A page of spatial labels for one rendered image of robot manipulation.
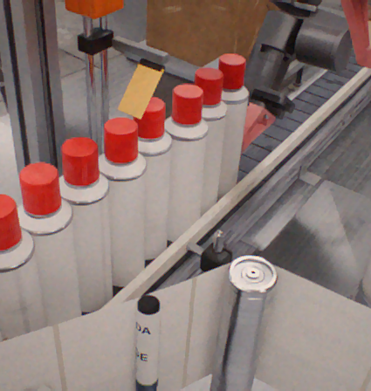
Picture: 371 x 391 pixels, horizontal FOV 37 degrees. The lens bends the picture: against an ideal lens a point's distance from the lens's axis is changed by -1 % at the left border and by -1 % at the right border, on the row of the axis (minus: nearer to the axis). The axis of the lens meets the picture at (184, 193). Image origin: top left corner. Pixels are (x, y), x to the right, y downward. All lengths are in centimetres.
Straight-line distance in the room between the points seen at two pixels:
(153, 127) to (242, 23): 60
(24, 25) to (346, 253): 47
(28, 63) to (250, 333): 35
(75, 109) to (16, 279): 65
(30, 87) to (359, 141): 66
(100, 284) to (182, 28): 74
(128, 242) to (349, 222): 33
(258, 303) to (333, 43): 42
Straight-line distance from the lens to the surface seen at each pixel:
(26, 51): 60
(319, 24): 78
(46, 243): 50
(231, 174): 76
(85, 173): 51
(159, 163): 60
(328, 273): 71
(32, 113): 64
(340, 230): 78
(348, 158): 103
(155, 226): 65
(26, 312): 51
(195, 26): 120
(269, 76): 78
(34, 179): 48
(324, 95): 111
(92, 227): 54
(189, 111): 61
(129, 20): 324
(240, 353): 47
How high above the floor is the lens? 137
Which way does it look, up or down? 38 degrees down
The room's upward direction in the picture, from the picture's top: 4 degrees clockwise
